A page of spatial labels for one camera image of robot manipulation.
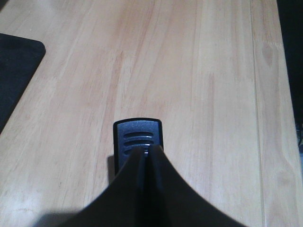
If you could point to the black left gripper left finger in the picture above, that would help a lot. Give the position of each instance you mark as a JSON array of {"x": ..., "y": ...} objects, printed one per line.
[{"x": 121, "y": 203}]

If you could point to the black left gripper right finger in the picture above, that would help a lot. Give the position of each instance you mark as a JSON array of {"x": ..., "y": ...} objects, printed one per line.
[{"x": 171, "y": 202}]

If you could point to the black stapler with orange tab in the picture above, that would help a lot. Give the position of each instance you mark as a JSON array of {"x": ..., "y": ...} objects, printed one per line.
[{"x": 132, "y": 133}]

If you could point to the wooden desk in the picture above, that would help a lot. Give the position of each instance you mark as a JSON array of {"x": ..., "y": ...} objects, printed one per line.
[{"x": 214, "y": 73}]

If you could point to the black computer monitor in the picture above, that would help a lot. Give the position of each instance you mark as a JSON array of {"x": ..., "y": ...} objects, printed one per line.
[{"x": 19, "y": 59}]

